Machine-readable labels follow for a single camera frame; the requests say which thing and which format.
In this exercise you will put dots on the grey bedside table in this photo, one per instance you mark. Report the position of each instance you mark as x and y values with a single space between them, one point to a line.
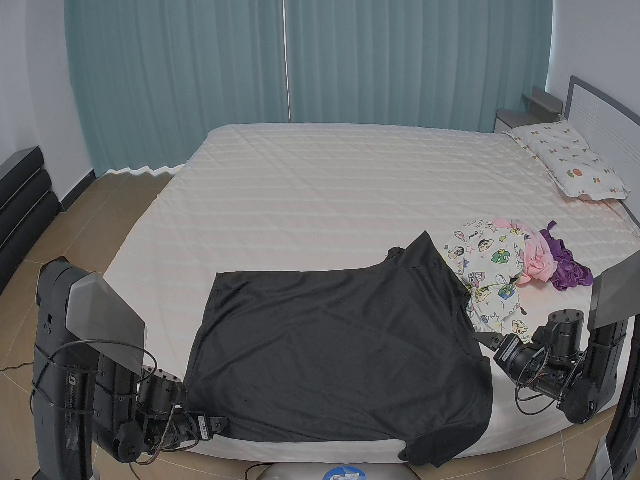
512 118

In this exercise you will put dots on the black T-shirt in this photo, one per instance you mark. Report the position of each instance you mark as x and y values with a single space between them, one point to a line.
340 348

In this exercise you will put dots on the white printed pyjama top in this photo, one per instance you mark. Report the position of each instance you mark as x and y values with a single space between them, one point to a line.
492 253

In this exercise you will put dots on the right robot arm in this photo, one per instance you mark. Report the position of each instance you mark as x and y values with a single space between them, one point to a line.
612 298

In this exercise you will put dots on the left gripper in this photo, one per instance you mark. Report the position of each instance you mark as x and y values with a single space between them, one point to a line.
202 425

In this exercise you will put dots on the pink garment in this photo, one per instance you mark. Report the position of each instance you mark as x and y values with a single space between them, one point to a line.
540 265

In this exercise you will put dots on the white printed pillow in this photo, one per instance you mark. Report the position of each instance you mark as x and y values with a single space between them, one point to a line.
570 160

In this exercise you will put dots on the purple garment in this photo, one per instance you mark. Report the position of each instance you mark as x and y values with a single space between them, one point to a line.
570 273

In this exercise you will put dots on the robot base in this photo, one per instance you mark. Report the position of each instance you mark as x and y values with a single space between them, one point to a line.
290 473

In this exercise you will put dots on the bed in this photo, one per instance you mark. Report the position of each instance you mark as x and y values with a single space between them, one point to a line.
350 183

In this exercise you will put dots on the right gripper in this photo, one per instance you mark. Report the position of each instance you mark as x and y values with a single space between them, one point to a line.
507 350

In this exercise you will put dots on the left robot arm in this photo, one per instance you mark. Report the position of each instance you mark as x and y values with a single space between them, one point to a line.
60 318

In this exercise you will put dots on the black chest of drawers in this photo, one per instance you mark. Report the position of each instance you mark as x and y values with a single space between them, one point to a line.
22 203

